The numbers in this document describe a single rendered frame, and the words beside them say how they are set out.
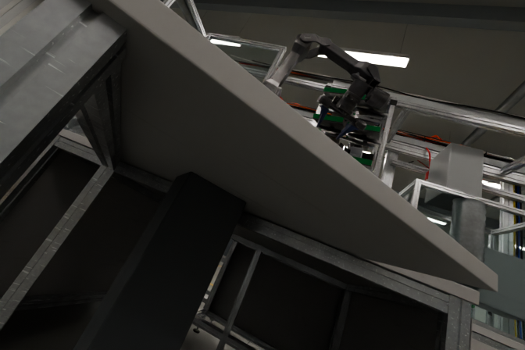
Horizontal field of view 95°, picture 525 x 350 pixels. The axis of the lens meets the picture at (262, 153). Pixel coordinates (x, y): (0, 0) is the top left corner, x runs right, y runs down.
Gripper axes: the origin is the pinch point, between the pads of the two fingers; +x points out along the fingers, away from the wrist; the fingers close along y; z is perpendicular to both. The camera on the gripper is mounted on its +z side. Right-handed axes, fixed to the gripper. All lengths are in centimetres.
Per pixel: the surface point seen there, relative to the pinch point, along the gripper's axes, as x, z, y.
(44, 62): 9, -70, 37
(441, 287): 19, -36, -36
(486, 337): 41, 6, -116
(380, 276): 25.8, -32.1, -25.2
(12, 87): 11, -72, 37
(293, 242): 33.4, -26.2, -3.7
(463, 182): -17, 66, -109
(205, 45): 2, -66, 30
